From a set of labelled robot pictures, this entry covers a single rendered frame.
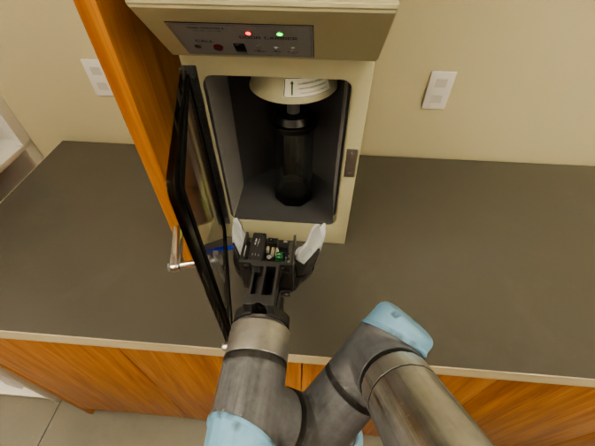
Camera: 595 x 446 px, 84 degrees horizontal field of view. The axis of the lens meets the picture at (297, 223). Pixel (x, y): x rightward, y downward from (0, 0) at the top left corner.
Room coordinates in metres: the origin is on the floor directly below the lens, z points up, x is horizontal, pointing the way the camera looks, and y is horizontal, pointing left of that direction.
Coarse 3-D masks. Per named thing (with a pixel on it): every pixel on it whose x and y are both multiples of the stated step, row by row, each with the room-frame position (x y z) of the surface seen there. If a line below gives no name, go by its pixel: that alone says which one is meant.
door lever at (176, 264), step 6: (174, 228) 0.36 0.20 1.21; (180, 228) 0.36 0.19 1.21; (174, 234) 0.35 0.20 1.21; (180, 234) 0.35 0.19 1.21; (174, 240) 0.33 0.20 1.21; (180, 240) 0.34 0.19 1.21; (174, 246) 0.32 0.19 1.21; (180, 246) 0.32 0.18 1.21; (174, 252) 0.31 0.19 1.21; (180, 252) 0.31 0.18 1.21; (174, 258) 0.30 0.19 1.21; (180, 258) 0.30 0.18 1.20; (168, 264) 0.29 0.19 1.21; (174, 264) 0.29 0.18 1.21; (180, 264) 0.29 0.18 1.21; (186, 264) 0.29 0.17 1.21; (192, 264) 0.29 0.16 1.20; (168, 270) 0.28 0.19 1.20; (174, 270) 0.28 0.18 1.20; (180, 270) 0.28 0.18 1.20
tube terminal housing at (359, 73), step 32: (192, 64) 0.57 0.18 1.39; (224, 64) 0.56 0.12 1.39; (256, 64) 0.56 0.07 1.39; (288, 64) 0.55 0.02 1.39; (320, 64) 0.55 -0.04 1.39; (352, 64) 0.55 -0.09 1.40; (352, 96) 0.55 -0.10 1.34; (352, 128) 0.54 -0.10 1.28; (224, 192) 0.57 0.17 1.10; (352, 192) 0.54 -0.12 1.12; (256, 224) 0.56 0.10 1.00; (288, 224) 0.56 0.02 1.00; (320, 224) 0.55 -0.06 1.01
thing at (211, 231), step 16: (176, 112) 0.40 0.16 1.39; (192, 112) 0.50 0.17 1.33; (176, 128) 0.36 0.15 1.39; (192, 128) 0.46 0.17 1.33; (176, 144) 0.33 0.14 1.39; (192, 144) 0.43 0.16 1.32; (192, 160) 0.39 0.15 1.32; (192, 176) 0.36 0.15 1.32; (208, 176) 0.50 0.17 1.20; (192, 192) 0.33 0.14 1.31; (208, 192) 0.45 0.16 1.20; (176, 208) 0.25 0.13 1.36; (192, 208) 0.31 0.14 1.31; (208, 208) 0.41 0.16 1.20; (208, 224) 0.37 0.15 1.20; (208, 240) 0.34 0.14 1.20; (192, 256) 0.25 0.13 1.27; (224, 256) 0.44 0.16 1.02; (224, 272) 0.39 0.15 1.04; (208, 288) 0.25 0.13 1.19; (224, 288) 0.34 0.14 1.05; (224, 304) 0.30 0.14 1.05; (224, 336) 0.25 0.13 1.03
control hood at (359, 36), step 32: (128, 0) 0.45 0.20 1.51; (160, 0) 0.45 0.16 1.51; (192, 0) 0.45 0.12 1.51; (224, 0) 0.45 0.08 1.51; (256, 0) 0.44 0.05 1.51; (288, 0) 0.44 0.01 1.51; (320, 0) 0.44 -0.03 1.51; (352, 0) 0.44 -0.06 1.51; (384, 0) 0.43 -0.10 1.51; (160, 32) 0.49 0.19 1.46; (320, 32) 0.47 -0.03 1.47; (352, 32) 0.46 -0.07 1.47; (384, 32) 0.46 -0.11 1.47
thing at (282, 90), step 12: (252, 84) 0.62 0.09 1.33; (264, 84) 0.60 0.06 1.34; (276, 84) 0.58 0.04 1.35; (288, 84) 0.58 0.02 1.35; (300, 84) 0.58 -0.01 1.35; (312, 84) 0.59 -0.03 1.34; (324, 84) 0.60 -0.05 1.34; (336, 84) 0.64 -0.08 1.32; (264, 96) 0.59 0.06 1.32; (276, 96) 0.58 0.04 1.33; (288, 96) 0.57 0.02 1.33; (300, 96) 0.57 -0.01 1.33; (312, 96) 0.58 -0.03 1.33; (324, 96) 0.59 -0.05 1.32
